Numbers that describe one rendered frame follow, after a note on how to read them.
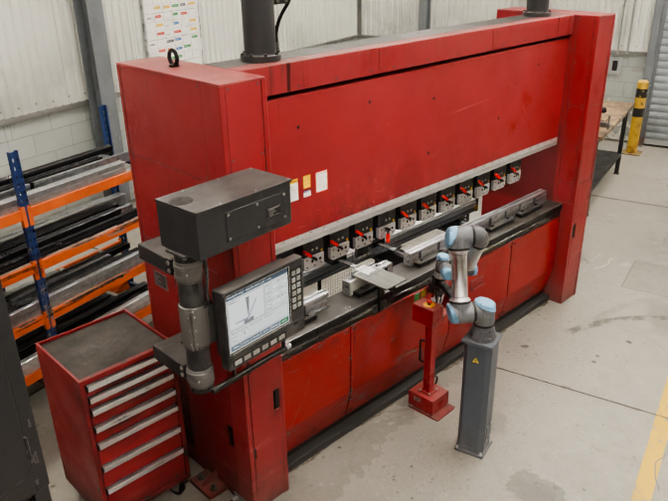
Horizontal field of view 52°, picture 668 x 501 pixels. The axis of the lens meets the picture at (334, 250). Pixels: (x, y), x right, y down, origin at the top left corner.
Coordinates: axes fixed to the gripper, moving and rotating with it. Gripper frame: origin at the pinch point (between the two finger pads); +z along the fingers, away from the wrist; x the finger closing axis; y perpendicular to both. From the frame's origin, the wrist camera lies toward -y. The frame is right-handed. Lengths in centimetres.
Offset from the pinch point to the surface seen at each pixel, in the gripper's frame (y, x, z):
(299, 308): -15, 136, -64
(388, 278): 16.1, 33.4, -25.4
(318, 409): 17, 87, 43
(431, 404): -14, 14, 62
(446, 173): 34, -41, -68
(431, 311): -5.0, 14.9, -4.6
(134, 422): 49, 186, 14
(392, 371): 16, 20, 49
